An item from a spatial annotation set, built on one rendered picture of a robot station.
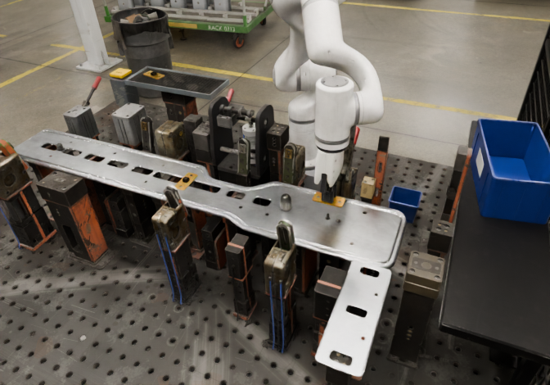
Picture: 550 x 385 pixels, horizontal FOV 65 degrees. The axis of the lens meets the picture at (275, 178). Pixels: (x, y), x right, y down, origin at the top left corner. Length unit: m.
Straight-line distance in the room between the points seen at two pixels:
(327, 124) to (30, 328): 1.08
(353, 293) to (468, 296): 0.25
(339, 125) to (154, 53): 3.24
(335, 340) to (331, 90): 0.53
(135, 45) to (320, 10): 3.11
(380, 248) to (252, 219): 0.35
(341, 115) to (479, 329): 0.53
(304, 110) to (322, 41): 0.63
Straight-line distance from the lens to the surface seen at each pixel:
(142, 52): 4.10
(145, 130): 1.57
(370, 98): 1.00
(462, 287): 1.07
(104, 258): 1.65
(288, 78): 1.56
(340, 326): 0.99
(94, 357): 1.41
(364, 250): 1.14
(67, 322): 1.52
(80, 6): 5.04
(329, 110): 0.97
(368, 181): 1.25
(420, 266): 1.05
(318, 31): 1.05
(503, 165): 1.48
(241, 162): 1.39
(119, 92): 1.82
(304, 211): 1.23
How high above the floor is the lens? 1.82
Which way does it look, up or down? 37 degrees down
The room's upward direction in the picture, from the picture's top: 3 degrees counter-clockwise
